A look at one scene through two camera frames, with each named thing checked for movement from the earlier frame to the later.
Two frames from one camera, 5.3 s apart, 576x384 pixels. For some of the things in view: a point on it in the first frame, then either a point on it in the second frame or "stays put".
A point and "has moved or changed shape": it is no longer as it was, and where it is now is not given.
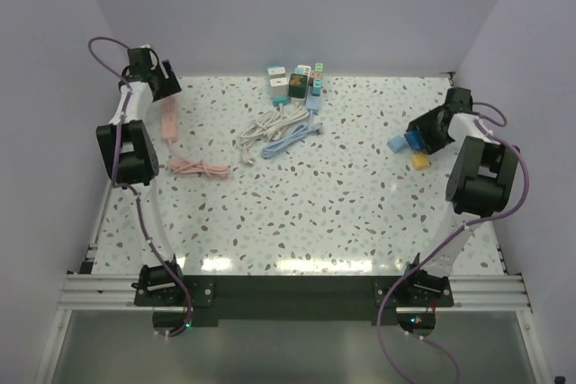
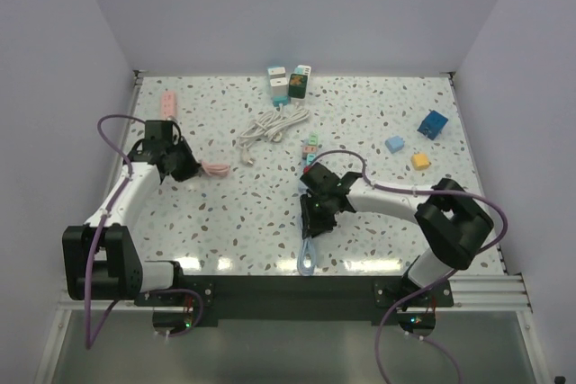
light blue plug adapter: [397, 143] stays put
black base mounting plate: [294, 298] stays put
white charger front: [279, 86] stays put
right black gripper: [422, 123] → [312, 226]
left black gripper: [170, 84] → [192, 167]
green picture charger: [298, 85] stays put
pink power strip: [169, 126] stays put
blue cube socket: [415, 140] has moved or changed shape
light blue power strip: [313, 103] → [306, 257]
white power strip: [270, 125] stays put
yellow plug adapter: [420, 161] stays put
